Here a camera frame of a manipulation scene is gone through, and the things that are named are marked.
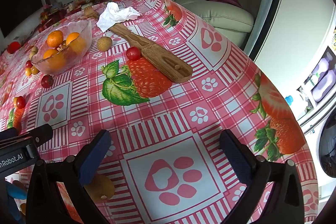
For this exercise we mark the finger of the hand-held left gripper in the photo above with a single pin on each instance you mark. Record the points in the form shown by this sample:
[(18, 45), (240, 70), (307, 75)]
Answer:
[(42, 132), (8, 134)]

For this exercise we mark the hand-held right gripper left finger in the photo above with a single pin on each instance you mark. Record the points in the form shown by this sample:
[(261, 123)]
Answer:
[(95, 158)]

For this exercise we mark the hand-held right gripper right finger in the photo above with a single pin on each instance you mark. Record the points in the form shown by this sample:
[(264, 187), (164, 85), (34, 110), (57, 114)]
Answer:
[(236, 158)]

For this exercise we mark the longan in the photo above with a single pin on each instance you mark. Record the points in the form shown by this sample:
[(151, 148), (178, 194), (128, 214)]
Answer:
[(32, 55), (34, 49), (104, 43), (102, 188)]

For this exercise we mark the yellow cherry tomato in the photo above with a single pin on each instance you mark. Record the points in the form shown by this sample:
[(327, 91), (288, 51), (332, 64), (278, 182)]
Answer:
[(35, 70), (28, 71), (15, 102)]

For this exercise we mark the red cherry tomato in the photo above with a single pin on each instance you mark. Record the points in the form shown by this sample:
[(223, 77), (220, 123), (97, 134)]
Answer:
[(47, 81), (133, 53), (21, 102), (13, 47), (29, 64)]

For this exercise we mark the orange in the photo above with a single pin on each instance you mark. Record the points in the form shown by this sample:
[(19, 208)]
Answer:
[(76, 41), (55, 38), (55, 59)]

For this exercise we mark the pink checked strawberry tablecloth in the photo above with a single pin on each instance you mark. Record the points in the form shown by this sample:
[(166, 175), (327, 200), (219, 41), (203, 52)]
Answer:
[(170, 113)]

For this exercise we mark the white washing machine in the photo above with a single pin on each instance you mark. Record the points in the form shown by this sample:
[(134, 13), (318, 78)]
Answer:
[(319, 145)]

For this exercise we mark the plastic bag of oranges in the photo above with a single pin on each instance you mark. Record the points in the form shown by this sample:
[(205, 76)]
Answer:
[(84, 37)]

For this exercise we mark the purple bottle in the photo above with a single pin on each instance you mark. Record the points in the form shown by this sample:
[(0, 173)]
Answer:
[(324, 66), (325, 87)]

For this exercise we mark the black television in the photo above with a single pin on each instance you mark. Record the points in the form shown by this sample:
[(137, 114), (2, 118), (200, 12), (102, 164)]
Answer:
[(18, 6)]

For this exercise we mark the white tissue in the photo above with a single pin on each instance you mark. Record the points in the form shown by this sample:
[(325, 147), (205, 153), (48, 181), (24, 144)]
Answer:
[(113, 16)]

